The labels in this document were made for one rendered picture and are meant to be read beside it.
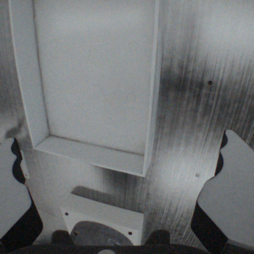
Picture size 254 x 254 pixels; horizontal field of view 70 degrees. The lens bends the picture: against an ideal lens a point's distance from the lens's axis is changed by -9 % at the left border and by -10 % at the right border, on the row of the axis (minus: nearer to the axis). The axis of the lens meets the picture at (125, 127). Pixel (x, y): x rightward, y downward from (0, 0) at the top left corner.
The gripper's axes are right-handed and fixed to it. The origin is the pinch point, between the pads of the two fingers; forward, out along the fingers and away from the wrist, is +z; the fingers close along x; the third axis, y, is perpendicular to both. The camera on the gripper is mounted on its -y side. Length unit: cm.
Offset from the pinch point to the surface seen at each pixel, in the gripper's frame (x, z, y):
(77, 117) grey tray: -8.0, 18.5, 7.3
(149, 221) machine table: 4.2, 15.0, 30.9
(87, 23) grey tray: -4.4, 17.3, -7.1
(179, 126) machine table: 7.9, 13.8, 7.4
